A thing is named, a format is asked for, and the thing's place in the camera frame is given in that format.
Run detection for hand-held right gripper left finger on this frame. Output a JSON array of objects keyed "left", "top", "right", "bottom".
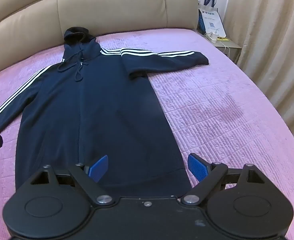
[{"left": 29, "top": 154, "right": 114, "bottom": 206}]

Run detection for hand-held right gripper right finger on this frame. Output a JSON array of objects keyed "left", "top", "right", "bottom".
[{"left": 180, "top": 153, "right": 264, "bottom": 206}]

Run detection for navy hooded jacket white stripes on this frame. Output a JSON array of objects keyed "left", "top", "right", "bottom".
[{"left": 0, "top": 26, "right": 210, "bottom": 197}]

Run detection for pink quilted bedspread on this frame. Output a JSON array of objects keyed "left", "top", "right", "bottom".
[{"left": 0, "top": 26, "right": 294, "bottom": 240}]

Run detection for beige nightstand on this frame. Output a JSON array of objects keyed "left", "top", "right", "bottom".
[{"left": 195, "top": 29, "right": 243, "bottom": 63}]

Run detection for white power strip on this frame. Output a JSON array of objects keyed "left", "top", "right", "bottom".
[{"left": 206, "top": 32, "right": 221, "bottom": 43}]

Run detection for beige curtain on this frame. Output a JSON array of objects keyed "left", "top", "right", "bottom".
[{"left": 222, "top": 0, "right": 294, "bottom": 157}]

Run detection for white printed paper bag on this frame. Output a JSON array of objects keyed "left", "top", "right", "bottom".
[{"left": 198, "top": 8, "right": 227, "bottom": 38}]

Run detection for beige padded headboard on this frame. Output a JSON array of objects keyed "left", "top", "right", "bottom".
[{"left": 0, "top": 0, "right": 200, "bottom": 79}]

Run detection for white cable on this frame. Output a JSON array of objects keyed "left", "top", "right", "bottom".
[{"left": 220, "top": 41, "right": 232, "bottom": 58}]

